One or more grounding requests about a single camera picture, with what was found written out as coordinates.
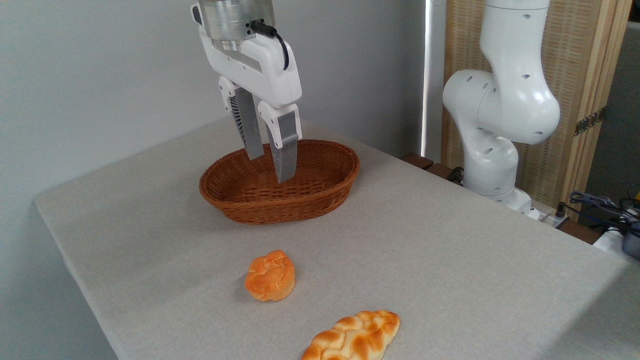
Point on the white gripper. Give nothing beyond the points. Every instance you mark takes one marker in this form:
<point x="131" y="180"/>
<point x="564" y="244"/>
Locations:
<point x="260" y="65"/>

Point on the round orange bread roll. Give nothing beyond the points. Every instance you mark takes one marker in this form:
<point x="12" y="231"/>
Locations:
<point x="270" y="277"/>

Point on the brown wicker basket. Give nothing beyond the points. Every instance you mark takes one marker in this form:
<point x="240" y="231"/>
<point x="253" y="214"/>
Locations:
<point x="310" y="195"/>

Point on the braided golden bread loaf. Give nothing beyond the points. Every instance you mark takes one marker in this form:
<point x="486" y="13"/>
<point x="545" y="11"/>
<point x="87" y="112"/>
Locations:
<point x="355" y="337"/>

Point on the wooden rattan folding screen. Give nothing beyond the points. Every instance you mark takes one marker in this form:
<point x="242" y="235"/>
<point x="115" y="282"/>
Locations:
<point x="575" y="60"/>

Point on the metal screen hinge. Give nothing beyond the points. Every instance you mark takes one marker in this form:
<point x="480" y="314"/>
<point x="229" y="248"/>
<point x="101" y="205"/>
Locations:
<point x="590" y="121"/>

